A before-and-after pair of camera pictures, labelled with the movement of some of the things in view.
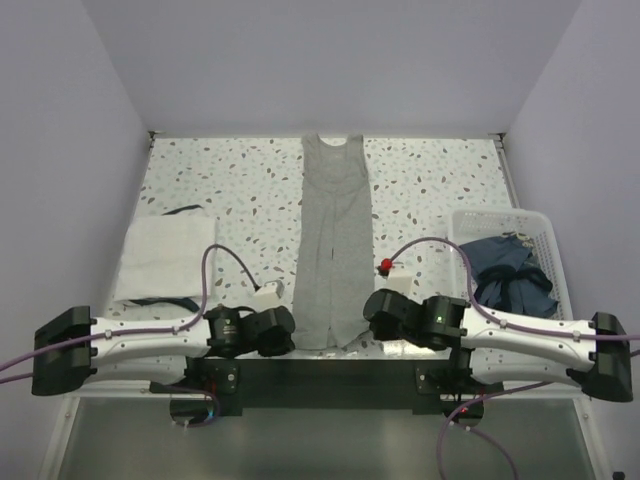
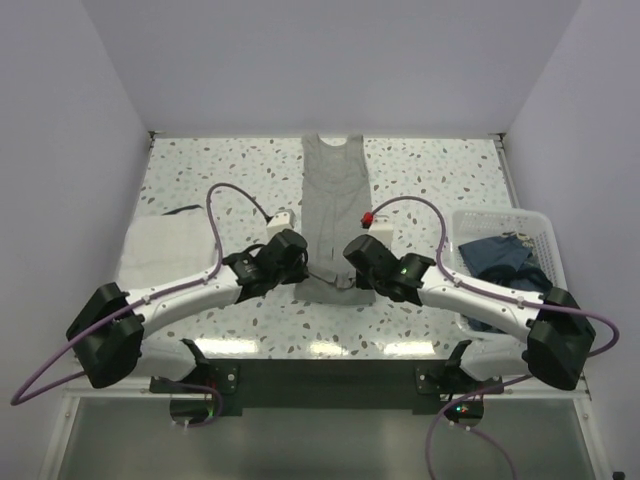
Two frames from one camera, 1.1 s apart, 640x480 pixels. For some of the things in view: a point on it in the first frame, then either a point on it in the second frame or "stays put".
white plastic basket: x=469 y=226 stays put
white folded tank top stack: x=164 y=257 stays put
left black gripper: x=283 y=345 → x=299 y=274
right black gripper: x=382 y=334 → x=362 y=282
